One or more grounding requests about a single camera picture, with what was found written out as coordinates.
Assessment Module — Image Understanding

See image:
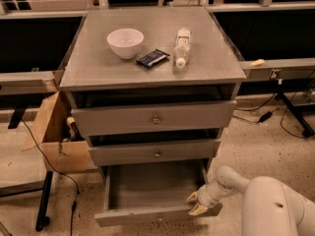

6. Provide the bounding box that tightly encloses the brown cardboard box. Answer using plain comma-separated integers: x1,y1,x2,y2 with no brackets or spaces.
22,91,91,173

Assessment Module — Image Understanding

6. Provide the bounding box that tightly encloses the clear plastic water bottle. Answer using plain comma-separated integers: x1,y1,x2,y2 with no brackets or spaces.
173,28,191,69

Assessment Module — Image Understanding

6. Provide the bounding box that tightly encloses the grey middle drawer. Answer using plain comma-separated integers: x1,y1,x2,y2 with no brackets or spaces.
90,140,221,166

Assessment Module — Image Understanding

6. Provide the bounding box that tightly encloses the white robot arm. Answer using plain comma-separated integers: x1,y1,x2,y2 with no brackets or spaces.
187,166,315,236

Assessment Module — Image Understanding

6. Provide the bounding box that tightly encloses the small yellow foam piece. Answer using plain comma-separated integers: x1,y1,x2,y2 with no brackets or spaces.
250,59,265,67

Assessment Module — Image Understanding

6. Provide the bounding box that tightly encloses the grey bottom drawer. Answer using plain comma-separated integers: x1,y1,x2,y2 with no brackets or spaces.
94,159,208,227

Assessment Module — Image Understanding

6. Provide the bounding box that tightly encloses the black stand leg right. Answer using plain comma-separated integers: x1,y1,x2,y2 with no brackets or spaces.
275,87,315,138

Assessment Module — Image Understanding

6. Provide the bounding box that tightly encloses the wall power outlet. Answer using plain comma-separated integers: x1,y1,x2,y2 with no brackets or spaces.
270,69,281,80

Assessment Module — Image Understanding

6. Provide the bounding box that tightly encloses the grey top drawer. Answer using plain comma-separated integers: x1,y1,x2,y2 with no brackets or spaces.
72,100,236,136

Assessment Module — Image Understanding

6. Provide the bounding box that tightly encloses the grey drawer cabinet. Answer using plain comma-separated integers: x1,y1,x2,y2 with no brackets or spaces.
59,6,248,182

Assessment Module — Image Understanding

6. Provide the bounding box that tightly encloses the dark blue snack packet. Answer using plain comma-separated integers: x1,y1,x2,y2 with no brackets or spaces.
136,49,169,69

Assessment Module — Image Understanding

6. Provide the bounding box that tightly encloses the black table leg left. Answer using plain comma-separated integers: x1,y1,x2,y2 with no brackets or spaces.
35,171,53,232

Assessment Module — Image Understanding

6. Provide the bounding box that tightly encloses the white ceramic bowl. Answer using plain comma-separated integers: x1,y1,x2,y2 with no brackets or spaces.
106,29,144,59

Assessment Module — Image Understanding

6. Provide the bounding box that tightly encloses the black power adapter cable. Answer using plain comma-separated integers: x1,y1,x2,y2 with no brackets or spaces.
232,92,282,124

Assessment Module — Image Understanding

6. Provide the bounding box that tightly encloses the grey drawer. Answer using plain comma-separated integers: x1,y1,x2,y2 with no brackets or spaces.
90,140,221,166
94,159,208,227
72,100,236,136

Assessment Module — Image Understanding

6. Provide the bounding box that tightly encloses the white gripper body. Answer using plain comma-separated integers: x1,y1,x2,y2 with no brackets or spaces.
197,181,225,208

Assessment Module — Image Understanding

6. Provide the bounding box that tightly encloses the black floor cable left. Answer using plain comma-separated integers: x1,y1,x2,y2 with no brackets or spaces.
21,118,81,236

